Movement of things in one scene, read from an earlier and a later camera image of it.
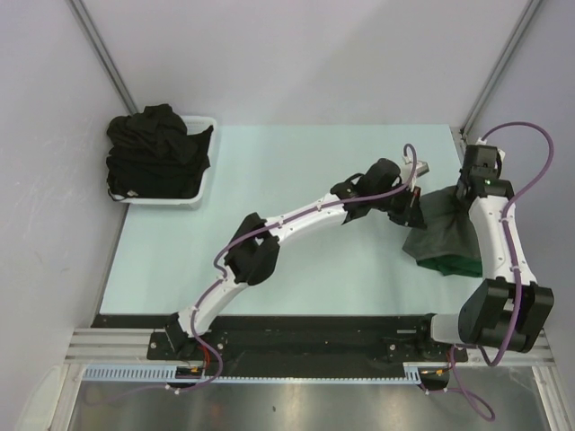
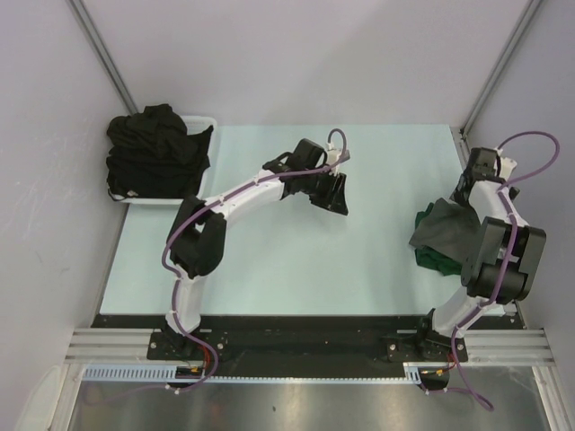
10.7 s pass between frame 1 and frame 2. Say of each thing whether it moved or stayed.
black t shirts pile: stayed
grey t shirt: moved
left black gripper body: moved
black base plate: stayed
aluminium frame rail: stayed
